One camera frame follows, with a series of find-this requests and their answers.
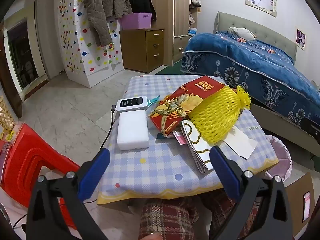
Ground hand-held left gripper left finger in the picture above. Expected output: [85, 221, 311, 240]
[26, 148, 111, 240]

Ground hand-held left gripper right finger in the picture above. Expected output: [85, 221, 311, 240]
[209, 145, 293, 240]

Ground white paper sheet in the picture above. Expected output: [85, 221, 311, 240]
[222, 125, 258, 159]

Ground silver and gold packet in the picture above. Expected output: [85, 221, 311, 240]
[180, 119, 215, 174]

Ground white foam block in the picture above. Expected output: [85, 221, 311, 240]
[117, 111, 150, 151]

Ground yellow foam fruit net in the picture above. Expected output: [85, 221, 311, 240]
[187, 85, 252, 145]

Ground bin with pink bag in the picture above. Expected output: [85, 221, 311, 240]
[260, 135, 293, 180]

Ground red printed paper bag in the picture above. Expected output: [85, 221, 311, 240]
[149, 76, 226, 138]

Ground small pink card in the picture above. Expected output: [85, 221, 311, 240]
[173, 130, 187, 145]

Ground plaid pants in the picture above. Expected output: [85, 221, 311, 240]
[139, 189, 258, 240]

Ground red plastic stool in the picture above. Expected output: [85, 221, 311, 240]
[0, 122, 80, 230]

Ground cardboard box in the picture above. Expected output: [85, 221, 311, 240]
[285, 172, 316, 238]

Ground white mobile router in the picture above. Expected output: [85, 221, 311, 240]
[115, 97, 148, 111]

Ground black case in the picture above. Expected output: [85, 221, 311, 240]
[300, 116, 320, 138]

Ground woven basket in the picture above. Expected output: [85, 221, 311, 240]
[0, 95, 16, 130]

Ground brown wooden door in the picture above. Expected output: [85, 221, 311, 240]
[0, 22, 23, 118]

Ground wooden drawer cabinet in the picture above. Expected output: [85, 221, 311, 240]
[119, 28, 165, 73]

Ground white cabinet with coloured dots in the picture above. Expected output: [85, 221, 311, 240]
[54, 0, 124, 88]

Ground white pillow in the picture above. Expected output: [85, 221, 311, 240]
[227, 27, 258, 41]

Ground dark glass door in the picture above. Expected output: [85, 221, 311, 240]
[7, 21, 42, 90]

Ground purple plastic basket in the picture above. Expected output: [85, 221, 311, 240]
[119, 12, 153, 30]

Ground wooden wardrobe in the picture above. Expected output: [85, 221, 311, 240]
[150, 0, 200, 67]

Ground brown quilted coat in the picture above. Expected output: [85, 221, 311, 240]
[81, 0, 132, 47]

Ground black cable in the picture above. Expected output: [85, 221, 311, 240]
[100, 104, 118, 152]

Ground small wall poster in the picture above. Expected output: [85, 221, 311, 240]
[296, 29, 307, 52]

